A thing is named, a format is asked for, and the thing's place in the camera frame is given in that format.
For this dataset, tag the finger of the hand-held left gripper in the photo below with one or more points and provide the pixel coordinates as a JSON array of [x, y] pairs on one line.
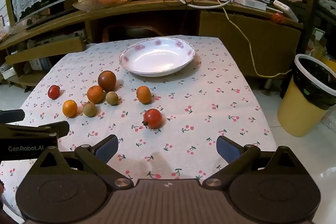
[[39, 130], [11, 115]]

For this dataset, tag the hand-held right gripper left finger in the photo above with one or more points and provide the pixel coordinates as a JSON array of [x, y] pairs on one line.
[[107, 148]]

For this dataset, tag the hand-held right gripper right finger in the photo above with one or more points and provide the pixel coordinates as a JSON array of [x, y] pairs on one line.
[[227, 149]]

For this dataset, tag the yellowish orange tangerine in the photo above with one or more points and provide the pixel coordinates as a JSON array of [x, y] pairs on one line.
[[70, 108]]

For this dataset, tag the small red cherry tomato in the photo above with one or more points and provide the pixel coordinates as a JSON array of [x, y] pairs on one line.
[[53, 92]]

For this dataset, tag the small brown round fruit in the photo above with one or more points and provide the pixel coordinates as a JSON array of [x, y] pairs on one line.
[[112, 98], [89, 109]]

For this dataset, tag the red tomato with stem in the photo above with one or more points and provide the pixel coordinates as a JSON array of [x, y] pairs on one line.
[[153, 118]]

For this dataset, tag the small orange tangerine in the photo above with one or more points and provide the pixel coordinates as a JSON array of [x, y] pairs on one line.
[[143, 94], [95, 94]]

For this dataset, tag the large dark red tomato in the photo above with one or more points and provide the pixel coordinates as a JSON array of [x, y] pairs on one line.
[[107, 80]]

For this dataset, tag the white floral plate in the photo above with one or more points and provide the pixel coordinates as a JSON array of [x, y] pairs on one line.
[[157, 58]]

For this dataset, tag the cherry print tablecloth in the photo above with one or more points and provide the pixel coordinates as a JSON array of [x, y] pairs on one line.
[[210, 98]]

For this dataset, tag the yellow trash bin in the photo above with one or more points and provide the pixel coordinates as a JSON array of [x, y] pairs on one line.
[[296, 113]]

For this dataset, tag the black trash bag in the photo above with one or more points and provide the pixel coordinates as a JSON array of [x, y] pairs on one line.
[[315, 85]]

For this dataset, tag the wooden television cabinet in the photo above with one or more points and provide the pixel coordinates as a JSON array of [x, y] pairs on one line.
[[262, 37]]

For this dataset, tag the small red round object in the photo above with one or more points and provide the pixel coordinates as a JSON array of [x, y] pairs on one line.
[[277, 18]]

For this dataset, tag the glass fruit bowl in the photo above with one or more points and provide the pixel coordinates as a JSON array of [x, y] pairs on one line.
[[105, 2]]

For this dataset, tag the white power strip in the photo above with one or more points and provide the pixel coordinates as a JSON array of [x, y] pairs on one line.
[[250, 2]]

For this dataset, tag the white flat device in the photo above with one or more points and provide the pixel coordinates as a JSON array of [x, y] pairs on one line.
[[284, 10]]

